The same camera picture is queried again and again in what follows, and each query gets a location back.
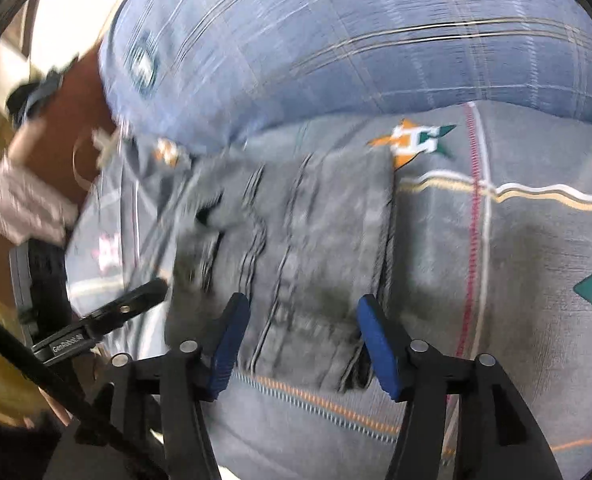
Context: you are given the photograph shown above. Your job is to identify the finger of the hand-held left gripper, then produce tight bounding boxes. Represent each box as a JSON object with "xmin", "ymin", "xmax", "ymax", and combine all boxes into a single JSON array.
[{"xmin": 31, "ymin": 279, "xmax": 169, "ymax": 367}]

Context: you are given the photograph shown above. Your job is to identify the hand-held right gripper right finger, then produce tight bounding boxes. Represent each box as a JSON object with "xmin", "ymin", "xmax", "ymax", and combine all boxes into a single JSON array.
[{"xmin": 357, "ymin": 295, "xmax": 564, "ymax": 480}]

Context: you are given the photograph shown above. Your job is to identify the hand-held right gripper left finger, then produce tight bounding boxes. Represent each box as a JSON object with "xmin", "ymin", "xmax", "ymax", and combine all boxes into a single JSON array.
[{"xmin": 76, "ymin": 292, "xmax": 251, "ymax": 480}]

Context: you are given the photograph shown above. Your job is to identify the grey denim pants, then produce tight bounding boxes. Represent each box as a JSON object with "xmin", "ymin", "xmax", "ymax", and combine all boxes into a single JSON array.
[{"xmin": 166, "ymin": 147, "xmax": 401, "ymax": 393}]

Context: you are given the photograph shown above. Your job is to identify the grey printed bed sheet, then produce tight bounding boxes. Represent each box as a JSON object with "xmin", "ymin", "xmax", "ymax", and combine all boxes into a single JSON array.
[{"xmin": 66, "ymin": 100, "xmax": 592, "ymax": 480}]

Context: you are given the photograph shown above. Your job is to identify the brown wooden headboard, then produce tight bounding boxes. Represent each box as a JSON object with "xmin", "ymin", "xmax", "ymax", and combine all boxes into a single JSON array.
[{"xmin": 0, "ymin": 55, "xmax": 127, "ymax": 306}]

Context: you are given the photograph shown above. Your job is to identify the dark blue cloth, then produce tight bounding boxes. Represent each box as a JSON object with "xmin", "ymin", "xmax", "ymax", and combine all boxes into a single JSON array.
[{"xmin": 5, "ymin": 67, "xmax": 77, "ymax": 128}]

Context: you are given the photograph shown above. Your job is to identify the blue plaid pillow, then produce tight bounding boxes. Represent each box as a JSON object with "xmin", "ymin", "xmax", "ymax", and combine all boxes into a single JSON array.
[{"xmin": 98, "ymin": 0, "xmax": 592, "ymax": 158}]

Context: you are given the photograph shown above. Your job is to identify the black cable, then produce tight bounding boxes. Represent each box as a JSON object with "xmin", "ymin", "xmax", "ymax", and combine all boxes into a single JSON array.
[{"xmin": 0, "ymin": 305, "xmax": 169, "ymax": 480}]

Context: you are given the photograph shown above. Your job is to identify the white charger with cable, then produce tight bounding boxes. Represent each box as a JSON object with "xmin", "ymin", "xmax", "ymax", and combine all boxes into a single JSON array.
[{"xmin": 73, "ymin": 122, "xmax": 127, "ymax": 186}]

